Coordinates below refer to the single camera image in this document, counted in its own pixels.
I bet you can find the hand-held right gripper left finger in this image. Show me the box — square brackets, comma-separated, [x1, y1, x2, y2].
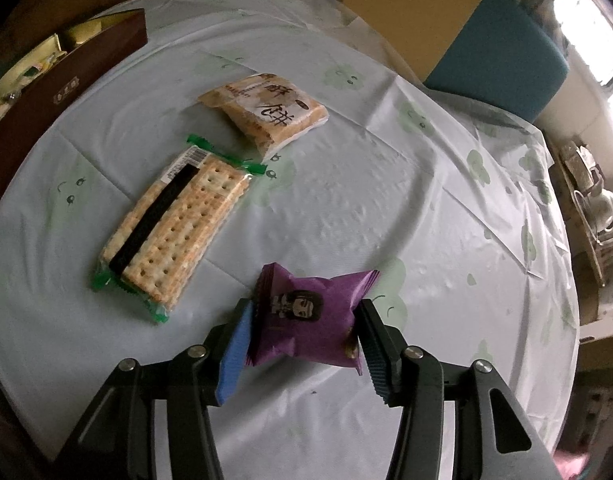
[56, 297, 257, 480]

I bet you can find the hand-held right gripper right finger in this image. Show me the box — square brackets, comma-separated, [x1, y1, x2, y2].
[353, 299, 562, 480]

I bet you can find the purple snack packet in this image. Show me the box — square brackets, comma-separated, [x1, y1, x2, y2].
[245, 261, 382, 377]

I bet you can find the green-ended cracker packet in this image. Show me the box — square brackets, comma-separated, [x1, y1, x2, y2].
[90, 133, 268, 325]

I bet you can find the beige biscuit packet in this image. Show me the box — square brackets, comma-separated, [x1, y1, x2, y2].
[196, 72, 331, 157]

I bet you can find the brown box with gold lining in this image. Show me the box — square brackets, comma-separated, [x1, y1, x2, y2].
[0, 8, 148, 214]

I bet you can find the pale printed tablecloth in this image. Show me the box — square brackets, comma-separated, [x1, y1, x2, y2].
[0, 0, 583, 480]

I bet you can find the pink cloth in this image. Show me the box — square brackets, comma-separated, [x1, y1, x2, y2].
[553, 451, 593, 480]

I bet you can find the wooden side table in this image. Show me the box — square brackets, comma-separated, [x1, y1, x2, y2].
[551, 140, 613, 322]

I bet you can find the white teapot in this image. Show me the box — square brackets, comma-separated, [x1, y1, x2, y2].
[585, 186, 613, 234]

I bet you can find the box on side table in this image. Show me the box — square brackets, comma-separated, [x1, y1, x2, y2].
[557, 139, 605, 182]

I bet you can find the grey yellow blue chair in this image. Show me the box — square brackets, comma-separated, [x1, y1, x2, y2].
[266, 0, 570, 124]

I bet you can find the window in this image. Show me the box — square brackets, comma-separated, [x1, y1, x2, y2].
[551, 0, 613, 92]

